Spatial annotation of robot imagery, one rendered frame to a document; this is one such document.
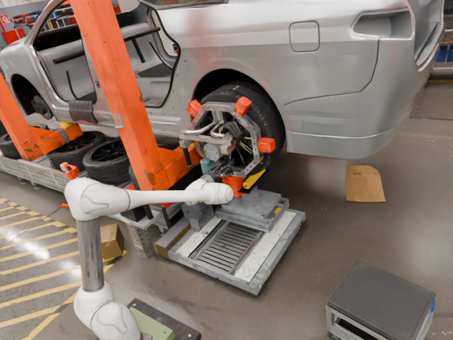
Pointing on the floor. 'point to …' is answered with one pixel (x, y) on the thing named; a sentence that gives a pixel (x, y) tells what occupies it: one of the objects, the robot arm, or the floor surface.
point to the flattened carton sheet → (363, 184)
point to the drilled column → (141, 241)
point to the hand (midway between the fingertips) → (228, 162)
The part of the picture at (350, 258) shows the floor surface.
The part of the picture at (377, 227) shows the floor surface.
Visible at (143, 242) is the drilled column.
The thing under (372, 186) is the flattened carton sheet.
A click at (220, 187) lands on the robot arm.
